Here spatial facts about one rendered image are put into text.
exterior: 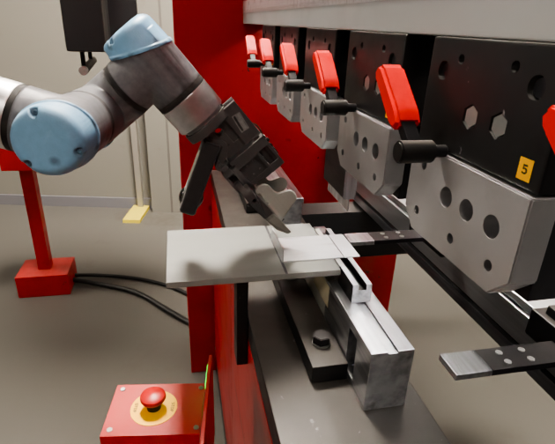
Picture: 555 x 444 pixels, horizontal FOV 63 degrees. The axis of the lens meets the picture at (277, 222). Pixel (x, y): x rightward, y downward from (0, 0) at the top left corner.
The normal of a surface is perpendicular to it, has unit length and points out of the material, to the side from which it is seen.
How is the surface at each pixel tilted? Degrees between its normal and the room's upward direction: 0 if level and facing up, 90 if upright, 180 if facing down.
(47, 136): 90
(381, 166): 90
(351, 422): 0
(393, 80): 39
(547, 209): 90
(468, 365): 0
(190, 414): 0
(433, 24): 90
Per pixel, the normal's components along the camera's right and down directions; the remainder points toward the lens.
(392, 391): 0.21, 0.39
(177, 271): 0.04, -0.92
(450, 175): -0.98, 0.05
